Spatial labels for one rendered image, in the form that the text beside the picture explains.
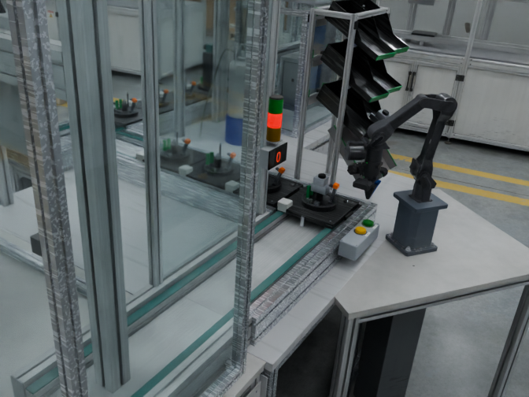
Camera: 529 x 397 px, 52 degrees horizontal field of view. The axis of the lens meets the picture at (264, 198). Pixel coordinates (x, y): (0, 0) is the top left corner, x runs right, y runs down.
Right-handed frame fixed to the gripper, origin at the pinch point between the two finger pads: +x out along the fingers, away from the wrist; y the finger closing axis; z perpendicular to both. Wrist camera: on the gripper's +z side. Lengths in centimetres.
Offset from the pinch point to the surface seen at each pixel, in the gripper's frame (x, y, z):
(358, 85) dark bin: -29.8, -27.0, 20.2
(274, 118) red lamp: -25.9, 20.3, 29.8
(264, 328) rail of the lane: 20, 65, 2
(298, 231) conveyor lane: 17.2, 15.3, 19.3
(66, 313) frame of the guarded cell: -31, 133, -3
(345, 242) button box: 13.0, 18.0, -0.6
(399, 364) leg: 78, -8, -22
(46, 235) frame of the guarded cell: -44, 133, -1
